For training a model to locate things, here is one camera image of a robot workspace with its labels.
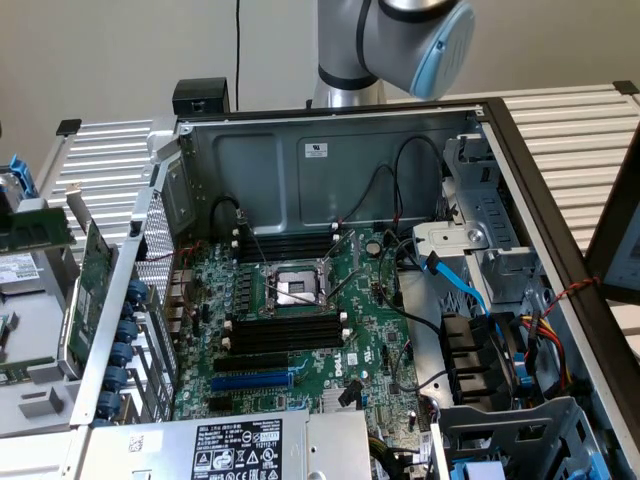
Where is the green RAM stick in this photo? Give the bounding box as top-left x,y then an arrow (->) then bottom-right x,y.
0,354 -> 57,386
0,206 -> 77,253

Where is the metal socket cover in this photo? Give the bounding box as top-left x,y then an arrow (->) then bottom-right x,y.
322,230 -> 362,301

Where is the CPU socket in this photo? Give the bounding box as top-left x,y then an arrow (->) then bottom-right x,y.
263,258 -> 334,317

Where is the open grey PC case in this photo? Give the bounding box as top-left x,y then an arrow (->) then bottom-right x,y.
69,97 -> 640,480

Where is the thin metal locking lever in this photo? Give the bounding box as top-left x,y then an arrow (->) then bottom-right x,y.
262,280 -> 327,307
248,231 -> 269,264

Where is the green Dell motherboard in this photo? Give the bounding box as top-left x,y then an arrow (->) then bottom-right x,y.
172,227 -> 431,480

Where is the silver disk bay latch plate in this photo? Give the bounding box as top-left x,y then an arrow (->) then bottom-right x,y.
412,220 -> 489,259

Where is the long black expansion slot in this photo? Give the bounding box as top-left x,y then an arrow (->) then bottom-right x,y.
213,352 -> 290,373

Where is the blue expansion slot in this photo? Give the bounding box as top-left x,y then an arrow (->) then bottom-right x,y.
209,369 -> 294,393

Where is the silver chipset heatsink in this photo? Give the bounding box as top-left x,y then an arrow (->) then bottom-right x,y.
321,387 -> 362,412

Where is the grey metal disk bay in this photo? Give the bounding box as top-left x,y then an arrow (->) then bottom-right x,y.
442,133 -> 549,314

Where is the black fan shroud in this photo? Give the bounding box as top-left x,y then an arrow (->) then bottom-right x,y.
438,312 -> 546,407

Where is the black box with port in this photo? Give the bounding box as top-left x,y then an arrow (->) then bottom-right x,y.
172,78 -> 231,117

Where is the green graphics card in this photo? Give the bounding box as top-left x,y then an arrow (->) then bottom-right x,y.
57,183 -> 120,379

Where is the grey plastic drive cage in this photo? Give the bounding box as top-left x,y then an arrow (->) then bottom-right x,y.
430,394 -> 624,480

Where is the silver power supply with label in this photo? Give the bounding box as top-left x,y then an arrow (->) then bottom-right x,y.
74,409 -> 374,480

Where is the dark framed monitor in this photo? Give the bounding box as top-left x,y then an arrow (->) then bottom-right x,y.
584,144 -> 640,361

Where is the blue plastic block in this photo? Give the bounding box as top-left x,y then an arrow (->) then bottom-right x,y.
452,460 -> 507,480

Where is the blue disk caddy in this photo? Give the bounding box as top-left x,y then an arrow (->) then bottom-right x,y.
8,153 -> 39,201

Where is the silver hard disk with label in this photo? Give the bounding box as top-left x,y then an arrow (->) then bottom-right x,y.
0,172 -> 45,296

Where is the low looped black wire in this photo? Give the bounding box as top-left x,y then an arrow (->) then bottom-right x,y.
343,163 -> 397,224

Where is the tall looped black wire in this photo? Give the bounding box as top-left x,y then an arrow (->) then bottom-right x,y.
392,134 -> 447,226

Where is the thick short black wire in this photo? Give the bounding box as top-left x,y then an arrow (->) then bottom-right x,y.
210,196 -> 247,237

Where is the blue flat disk wire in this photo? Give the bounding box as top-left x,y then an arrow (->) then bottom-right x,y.
423,252 -> 507,351

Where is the long black wire over motherboard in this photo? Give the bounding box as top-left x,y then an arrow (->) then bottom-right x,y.
377,228 -> 442,332

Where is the black wire with plug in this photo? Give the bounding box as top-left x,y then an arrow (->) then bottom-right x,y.
338,378 -> 363,409

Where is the thin red wire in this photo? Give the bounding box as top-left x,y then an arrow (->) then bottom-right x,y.
137,241 -> 204,265

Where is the long black arm cable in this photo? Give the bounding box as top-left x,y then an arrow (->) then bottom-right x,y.
233,0 -> 243,113

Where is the yellow red orange wire bundle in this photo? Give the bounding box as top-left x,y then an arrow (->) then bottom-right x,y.
519,309 -> 574,386

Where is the red and black twisted wire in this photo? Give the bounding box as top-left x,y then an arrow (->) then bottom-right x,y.
542,276 -> 601,317

